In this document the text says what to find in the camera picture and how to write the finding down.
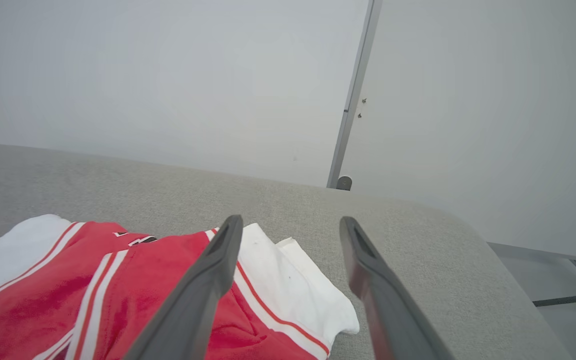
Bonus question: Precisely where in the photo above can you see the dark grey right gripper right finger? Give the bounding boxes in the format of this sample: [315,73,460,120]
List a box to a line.
[339,216,456,360]

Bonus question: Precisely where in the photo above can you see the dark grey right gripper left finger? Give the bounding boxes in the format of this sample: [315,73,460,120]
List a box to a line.
[123,215,244,360]

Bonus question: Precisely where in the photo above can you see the red white jersey garment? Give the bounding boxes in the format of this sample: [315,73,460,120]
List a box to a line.
[0,214,360,360]

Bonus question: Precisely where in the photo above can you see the dark metal floor frame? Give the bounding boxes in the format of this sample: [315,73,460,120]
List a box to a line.
[533,291,576,338]

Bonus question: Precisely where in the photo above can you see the thin metal frame post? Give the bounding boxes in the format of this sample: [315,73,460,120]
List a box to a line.
[326,0,384,189]

